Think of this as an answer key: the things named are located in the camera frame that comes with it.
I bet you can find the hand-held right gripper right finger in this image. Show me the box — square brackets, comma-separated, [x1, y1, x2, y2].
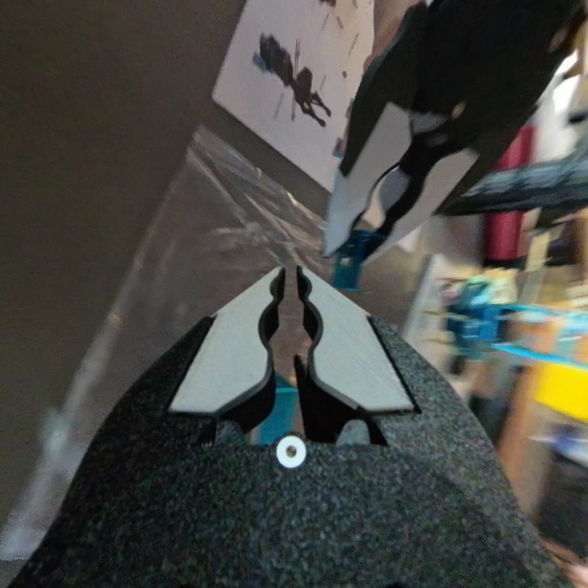
[295, 266, 419, 413]

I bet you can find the large blue U bracket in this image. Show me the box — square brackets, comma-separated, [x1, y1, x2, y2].
[254, 373, 300, 446]

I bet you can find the clear plastic bag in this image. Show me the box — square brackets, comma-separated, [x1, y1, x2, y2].
[0, 124, 368, 561]

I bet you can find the small blue U bracket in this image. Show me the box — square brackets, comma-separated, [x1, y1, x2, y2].
[333, 230, 386, 292]

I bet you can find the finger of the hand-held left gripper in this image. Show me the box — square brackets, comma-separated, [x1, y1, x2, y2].
[365, 152, 482, 263]
[322, 102, 416, 259]

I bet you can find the white instruction manual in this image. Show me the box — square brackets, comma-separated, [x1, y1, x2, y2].
[211, 0, 382, 191]

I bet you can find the dark grey desk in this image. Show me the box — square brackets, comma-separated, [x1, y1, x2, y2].
[0, 0, 460, 588]

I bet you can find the red cylinder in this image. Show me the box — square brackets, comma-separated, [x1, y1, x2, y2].
[484, 126, 538, 269]

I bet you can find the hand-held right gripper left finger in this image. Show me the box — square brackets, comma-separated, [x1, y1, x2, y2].
[167, 266, 285, 415]

